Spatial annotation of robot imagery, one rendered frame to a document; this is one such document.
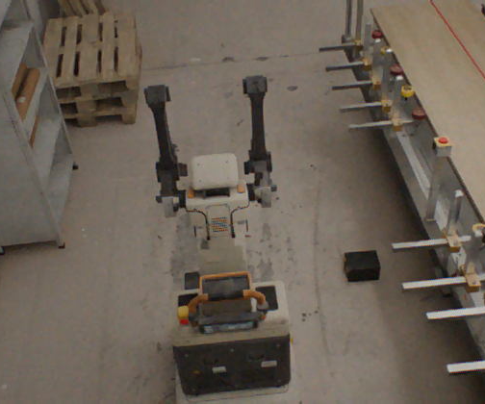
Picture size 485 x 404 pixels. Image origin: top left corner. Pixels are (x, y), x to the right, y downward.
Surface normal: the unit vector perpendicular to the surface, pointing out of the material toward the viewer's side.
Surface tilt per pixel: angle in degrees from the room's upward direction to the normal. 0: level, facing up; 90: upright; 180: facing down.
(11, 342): 0
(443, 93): 0
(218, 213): 82
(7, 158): 90
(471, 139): 0
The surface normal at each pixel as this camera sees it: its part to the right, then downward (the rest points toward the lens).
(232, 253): 0.07, 0.54
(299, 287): -0.06, -0.75
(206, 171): 0.02, -0.02
